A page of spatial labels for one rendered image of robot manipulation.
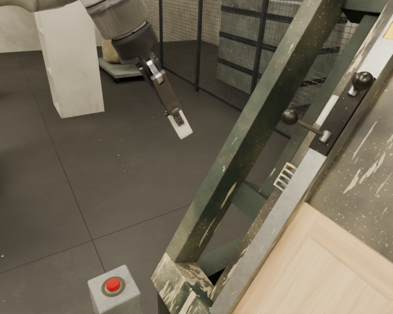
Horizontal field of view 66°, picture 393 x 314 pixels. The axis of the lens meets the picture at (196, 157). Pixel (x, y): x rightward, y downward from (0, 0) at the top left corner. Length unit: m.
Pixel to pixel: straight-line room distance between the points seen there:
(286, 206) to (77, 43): 3.72
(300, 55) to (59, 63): 3.57
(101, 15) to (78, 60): 3.74
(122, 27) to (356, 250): 0.63
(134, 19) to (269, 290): 0.68
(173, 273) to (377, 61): 0.81
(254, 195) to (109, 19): 0.64
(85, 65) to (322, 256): 3.88
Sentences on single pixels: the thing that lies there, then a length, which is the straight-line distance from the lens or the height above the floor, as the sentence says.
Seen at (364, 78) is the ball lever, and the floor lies 1.56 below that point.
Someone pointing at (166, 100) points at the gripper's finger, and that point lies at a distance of 0.56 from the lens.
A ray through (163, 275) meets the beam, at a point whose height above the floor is 0.86.
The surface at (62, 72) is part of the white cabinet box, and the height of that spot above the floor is 0.60.
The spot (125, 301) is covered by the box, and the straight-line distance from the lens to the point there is 0.95.
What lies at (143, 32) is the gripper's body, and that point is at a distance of 0.53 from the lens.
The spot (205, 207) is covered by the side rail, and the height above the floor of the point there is 1.09.
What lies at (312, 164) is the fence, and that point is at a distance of 0.78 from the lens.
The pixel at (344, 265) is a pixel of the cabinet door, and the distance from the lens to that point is 0.76.
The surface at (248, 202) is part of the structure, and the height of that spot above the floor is 1.12.
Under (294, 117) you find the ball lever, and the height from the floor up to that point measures 1.45.
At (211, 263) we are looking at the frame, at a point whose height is 0.79.
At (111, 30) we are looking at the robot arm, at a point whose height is 1.63.
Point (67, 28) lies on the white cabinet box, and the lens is 4.17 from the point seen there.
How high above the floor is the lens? 1.71
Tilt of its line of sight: 31 degrees down
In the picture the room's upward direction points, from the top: 3 degrees clockwise
